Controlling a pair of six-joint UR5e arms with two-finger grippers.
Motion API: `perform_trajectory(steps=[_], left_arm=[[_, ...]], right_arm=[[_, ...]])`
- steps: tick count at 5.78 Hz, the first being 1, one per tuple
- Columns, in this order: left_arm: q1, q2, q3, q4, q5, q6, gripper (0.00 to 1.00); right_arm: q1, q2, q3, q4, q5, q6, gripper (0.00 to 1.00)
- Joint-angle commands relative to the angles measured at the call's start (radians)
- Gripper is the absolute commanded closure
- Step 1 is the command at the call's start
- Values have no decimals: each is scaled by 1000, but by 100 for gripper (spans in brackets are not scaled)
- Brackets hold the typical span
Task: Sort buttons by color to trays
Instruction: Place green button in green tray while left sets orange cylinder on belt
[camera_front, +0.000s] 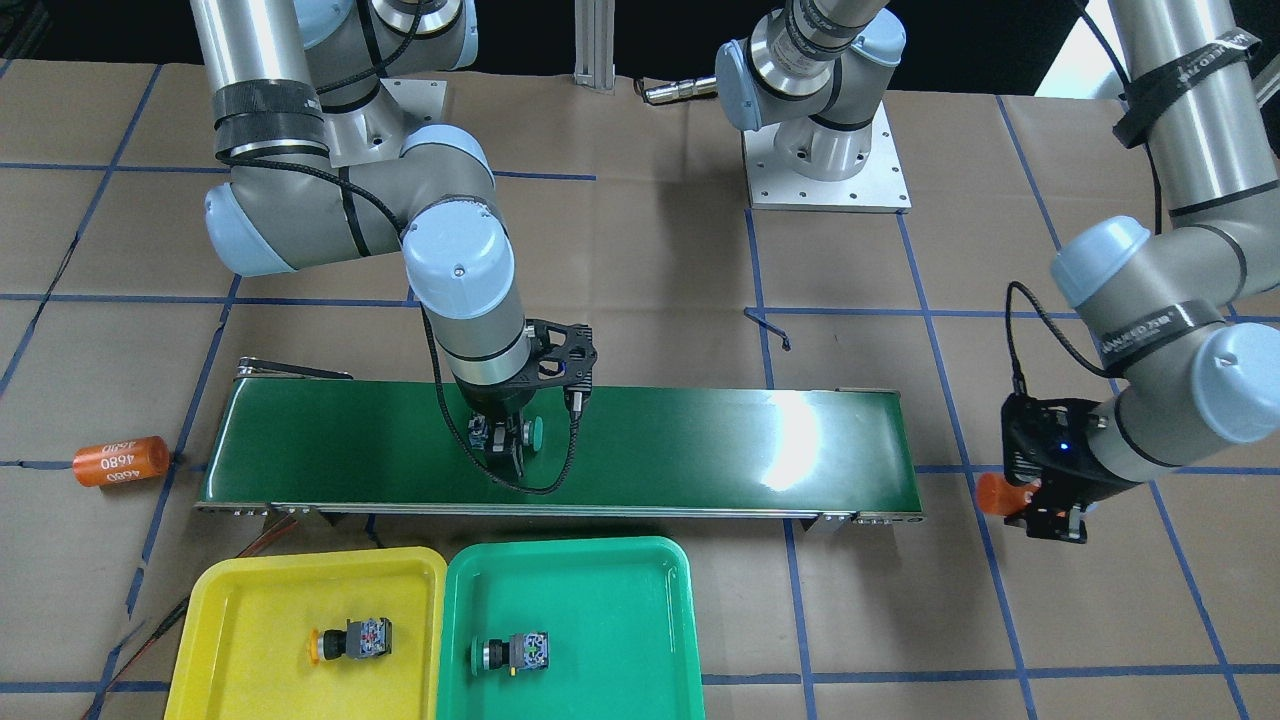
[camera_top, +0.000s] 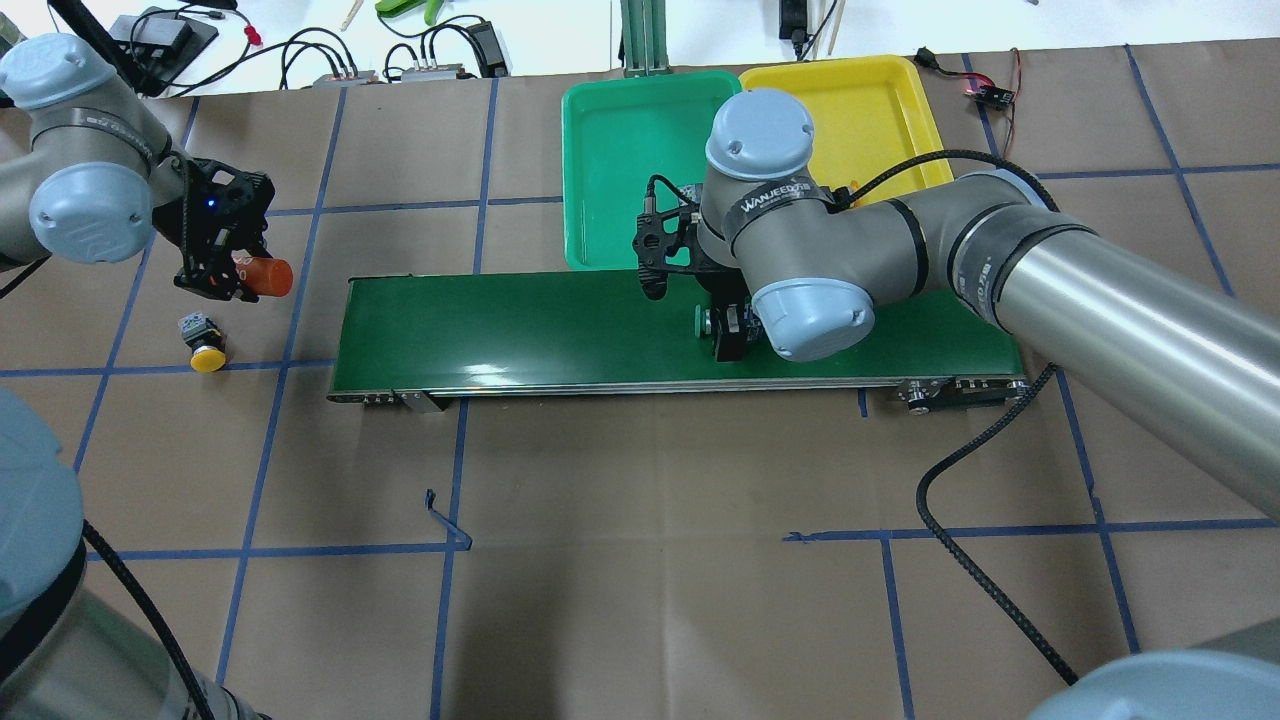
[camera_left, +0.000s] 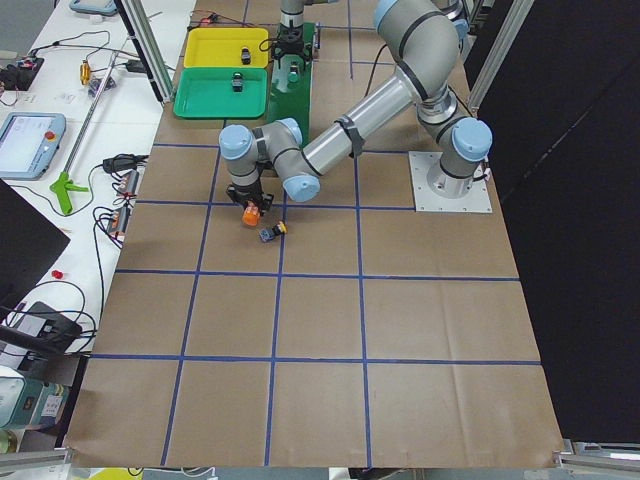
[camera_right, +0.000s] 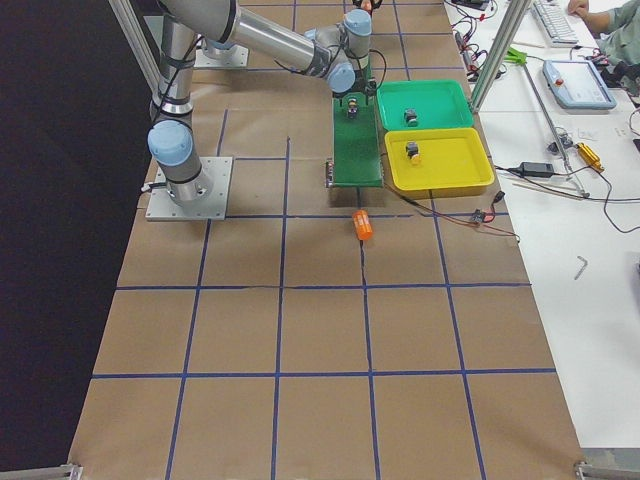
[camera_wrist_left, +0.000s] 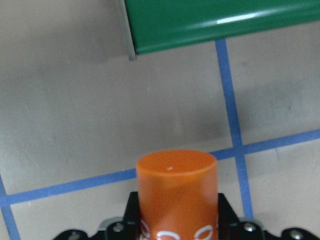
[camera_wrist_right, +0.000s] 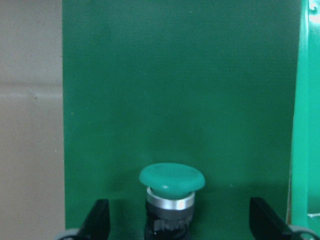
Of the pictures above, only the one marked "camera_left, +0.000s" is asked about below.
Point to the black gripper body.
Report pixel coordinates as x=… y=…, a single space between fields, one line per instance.
x=251 y=192
x=292 y=38

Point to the yellow push button switch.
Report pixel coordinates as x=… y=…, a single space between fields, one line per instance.
x=269 y=234

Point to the green push button switch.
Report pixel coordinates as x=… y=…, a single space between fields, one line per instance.
x=237 y=82

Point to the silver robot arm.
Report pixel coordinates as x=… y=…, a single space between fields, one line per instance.
x=424 y=45
x=292 y=13

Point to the green conveyor belt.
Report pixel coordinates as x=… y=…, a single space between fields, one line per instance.
x=292 y=100

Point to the yellow plastic tray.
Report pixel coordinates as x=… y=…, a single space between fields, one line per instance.
x=221 y=47

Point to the green plastic tray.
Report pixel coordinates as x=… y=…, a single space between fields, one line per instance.
x=206 y=93

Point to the black power adapter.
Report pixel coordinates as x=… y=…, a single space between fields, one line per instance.
x=135 y=66

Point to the gold resistor block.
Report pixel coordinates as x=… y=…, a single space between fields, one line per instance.
x=85 y=73

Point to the black monitor corner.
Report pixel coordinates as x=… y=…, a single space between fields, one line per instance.
x=30 y=245

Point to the teach pendant tablet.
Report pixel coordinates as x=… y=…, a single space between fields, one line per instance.
x=29 y=141

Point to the aluminium frame post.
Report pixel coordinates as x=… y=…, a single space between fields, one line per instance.
x=140 y=32

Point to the green handled reacher tool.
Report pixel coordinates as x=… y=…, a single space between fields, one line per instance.
x=64 y=184

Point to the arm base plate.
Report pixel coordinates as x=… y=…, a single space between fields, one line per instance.
x=436 y=192

